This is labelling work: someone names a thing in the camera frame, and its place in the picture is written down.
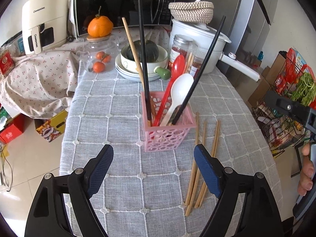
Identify brown cardboard box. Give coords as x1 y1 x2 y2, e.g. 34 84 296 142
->
248 54 284 109

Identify white electric cooking pot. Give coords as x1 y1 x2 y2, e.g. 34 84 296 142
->
170 18 261 82

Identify clear plastic container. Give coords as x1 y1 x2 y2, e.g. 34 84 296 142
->
0 31 25 55

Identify black chopstick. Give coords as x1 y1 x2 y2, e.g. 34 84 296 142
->
171 15 226 125
137 0 151 122

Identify yellow printed cardboard box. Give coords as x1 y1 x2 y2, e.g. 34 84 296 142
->
36 110 68 144

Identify red cardboard box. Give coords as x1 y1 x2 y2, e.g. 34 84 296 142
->
0 115 25 144

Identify pink perforated utensil holder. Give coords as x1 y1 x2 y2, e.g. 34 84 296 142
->
141 91 197 152

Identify cream air fryer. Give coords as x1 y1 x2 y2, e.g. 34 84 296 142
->
22 0 70 55

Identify steel refrigerator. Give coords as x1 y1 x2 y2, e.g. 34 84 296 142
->
223 0 272 87

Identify glass teapot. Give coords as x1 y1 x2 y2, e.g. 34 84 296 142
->
75 33 121 74

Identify white plate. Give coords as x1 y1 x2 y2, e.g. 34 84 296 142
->
116 62 161 82
115 54 161 79

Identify green kabocha squash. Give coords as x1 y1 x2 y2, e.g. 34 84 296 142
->
126 39 159 63

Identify wooden chopstick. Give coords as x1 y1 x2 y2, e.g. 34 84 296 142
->
185 120 207 217
185 52 192 74
122 17 156 127
188 53 195 75
185 112 199 206

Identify wire storage rack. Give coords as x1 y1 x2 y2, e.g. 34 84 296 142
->
252 52 316 158

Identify black microwave oven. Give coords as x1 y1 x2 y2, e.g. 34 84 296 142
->
69 0 178 39

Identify large orange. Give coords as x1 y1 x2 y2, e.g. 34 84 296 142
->
87 6 114 38

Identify green leafy vegetables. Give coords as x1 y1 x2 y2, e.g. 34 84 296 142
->
291 73 316 106

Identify white plastic spoon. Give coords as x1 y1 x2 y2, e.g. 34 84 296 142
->
160 73 195 126

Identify red tin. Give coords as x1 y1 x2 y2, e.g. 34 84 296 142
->
0 51 16 76

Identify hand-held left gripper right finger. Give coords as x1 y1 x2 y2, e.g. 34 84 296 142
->
193 144 283 237

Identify grey checked tablecloth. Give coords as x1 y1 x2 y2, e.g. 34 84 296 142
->
59 64 283 237

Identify red plastic spoon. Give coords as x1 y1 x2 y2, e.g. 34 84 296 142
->
152 55 185 127

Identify floral print cloth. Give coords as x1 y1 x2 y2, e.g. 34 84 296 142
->
0 26 173 120

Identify person's right hand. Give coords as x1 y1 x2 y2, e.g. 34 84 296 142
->
297 143 316 198

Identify woven rope basket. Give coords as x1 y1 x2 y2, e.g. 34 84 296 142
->
168 1 214 21

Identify white bowl with green handle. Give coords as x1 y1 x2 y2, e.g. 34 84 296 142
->
120 45 171 81

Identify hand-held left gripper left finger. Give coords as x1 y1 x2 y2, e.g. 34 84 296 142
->
24 144 114 237

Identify red snack packet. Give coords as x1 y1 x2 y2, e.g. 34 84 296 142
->
284 48 308 76

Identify disposable chopsticks pair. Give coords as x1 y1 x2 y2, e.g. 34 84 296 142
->
194 120 221 209

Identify clear jar of red snacks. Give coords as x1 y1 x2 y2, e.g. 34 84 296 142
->
168 35 194 71
189 43 206 79

